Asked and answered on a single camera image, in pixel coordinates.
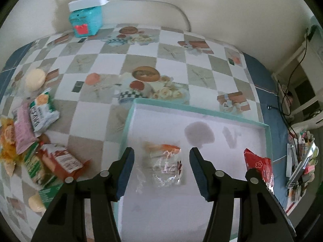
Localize teal shallow tray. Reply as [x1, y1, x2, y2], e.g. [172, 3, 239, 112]
[117, 99, 272, 241]

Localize round cream bun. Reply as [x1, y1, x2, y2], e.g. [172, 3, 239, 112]
[17, 65, 51, 97]
[28, 192, 46, 213]

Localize wrapped round cream bun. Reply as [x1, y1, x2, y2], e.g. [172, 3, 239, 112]
[17, 65, 51, 97]

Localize white power cable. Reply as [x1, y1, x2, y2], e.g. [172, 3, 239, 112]
[107, 0, 192, 32]

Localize red nice snack packet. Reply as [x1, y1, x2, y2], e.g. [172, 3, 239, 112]
[244, 149, 274, 193]

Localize black cable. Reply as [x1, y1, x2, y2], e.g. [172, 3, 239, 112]
[267, 27, 316, 142]

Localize green white walnut packet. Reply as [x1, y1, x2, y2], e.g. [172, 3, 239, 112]
[29, 89, 60, 137]

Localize yellow orange snack packet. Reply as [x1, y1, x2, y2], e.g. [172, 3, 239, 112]
[1, 116, 20, 177]

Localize clear green rice cracker packet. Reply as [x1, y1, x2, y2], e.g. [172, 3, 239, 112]
[24, 142, 57, 188]

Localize white peach pastry packet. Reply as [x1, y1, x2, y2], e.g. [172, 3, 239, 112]
[135, 141, 183, 194]

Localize cluttered desk items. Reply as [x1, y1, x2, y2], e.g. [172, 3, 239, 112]
[286, 129, 319, 204]

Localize checkered tablecloth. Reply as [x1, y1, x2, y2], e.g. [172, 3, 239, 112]
[0, 23, 294, 242]

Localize teal toy box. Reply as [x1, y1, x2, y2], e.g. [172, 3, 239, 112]
[69, 6, 103, 38]

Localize dark green snack packet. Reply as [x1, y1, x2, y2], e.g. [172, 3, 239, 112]
[38, 184, 62, 209]

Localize pink snack packet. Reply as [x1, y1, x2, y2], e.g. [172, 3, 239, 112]
[12, 103, 38, 155]

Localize white shelf furniture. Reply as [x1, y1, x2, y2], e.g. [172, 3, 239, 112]
[272, 16, 322, 132]

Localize red brown snack packet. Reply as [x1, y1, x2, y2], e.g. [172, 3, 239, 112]
[38, 144, 91, 181]

